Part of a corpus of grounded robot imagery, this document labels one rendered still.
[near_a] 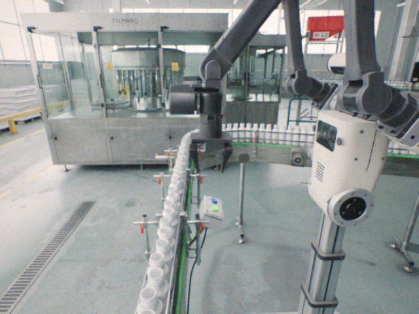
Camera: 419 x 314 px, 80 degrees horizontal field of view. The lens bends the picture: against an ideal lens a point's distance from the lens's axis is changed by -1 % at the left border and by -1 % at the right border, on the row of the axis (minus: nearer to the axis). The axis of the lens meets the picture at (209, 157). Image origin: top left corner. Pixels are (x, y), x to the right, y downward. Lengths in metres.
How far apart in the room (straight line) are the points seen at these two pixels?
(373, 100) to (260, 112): 5.40
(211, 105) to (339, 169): 0.52
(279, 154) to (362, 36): 1.73
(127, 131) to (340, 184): 3.60
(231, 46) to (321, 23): 6.79
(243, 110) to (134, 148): 2.80
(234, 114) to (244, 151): 3.64
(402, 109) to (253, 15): 0.42
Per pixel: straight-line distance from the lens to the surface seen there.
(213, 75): 0.57
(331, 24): 7.39
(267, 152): 2.36
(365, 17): 0.73
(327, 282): 1.29
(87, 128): 4.39
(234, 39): 0.61
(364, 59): 0.72
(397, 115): 0.77
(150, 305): 0.68
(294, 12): 1.15
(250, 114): 6.01
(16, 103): 9.53
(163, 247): 0.79
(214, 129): 0.60
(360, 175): 0.98
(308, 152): 2.22
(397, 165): 2.54
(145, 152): 4.22
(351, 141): 0.91
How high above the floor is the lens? 1.66
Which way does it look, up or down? 20 degrees down
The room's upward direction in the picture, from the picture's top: straight up
